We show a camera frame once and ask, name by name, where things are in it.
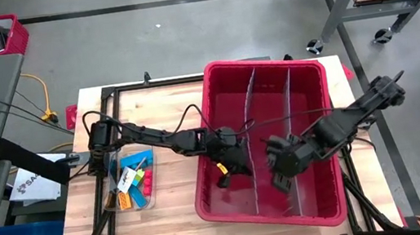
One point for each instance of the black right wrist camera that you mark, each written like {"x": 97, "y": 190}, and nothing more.
{"x": 278, "y": 142}

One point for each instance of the grey plastic divider panel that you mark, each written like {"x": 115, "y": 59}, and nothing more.
{"x": 287, "y": 94}
{"x": 249, "y": 103}

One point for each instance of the black aluminium rig frame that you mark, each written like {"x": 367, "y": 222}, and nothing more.
{"x": 127, "y": 87}

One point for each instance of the black cart caster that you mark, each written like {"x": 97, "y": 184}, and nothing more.
{"x": 314, "y": 46}
{"x": 381, "y": 35}

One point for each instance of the black floor tape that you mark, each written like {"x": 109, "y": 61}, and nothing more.
{"x": 157, "y": 4}
{"x": 403, "y": 172}

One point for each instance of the wide blue toy block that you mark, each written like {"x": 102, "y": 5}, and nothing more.
{"x": 135, "y": 159}

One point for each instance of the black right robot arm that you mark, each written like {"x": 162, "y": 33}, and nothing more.
{"x": 342, "y": 121}

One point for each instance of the orange toy block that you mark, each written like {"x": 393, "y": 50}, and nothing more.
{"x": 124, "y": 200}

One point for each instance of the red table clamp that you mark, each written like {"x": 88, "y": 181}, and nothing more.
{"x": 71, "y": 116}
{"x": 348, "y": 72}

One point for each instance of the black support bar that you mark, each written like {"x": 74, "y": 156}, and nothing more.
{"x": 31, "y": 161}

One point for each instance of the long blue toy block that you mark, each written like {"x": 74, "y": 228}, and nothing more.
{"x": 137, "y": 196}

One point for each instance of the white printed card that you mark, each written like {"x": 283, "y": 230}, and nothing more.
{"x": 126, "y": 179}

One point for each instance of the large red plastic bin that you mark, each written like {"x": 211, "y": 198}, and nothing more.
{"x": 326, "y": 183}

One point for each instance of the green toy block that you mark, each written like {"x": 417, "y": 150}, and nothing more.
{"x": 138, "y": 177}

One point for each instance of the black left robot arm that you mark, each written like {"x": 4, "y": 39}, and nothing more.
{"x": 146, "y": 134}

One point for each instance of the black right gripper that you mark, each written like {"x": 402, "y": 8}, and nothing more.
{"x": 294, "y": 159}

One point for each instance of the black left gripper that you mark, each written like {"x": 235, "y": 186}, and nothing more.
{"x": 231, "y": 151}

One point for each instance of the clear plastic tray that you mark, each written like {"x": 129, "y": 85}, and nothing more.
{"x": 153, "y": 199}

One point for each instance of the thin grey stick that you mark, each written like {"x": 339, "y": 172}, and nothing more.
{"x": 141, "y": 163}

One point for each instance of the white printed paper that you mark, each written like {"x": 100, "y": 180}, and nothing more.
{"x": 35, "y": 189}

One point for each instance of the red studded toy block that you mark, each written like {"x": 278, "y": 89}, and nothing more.
{"x": 147, "y": 182}

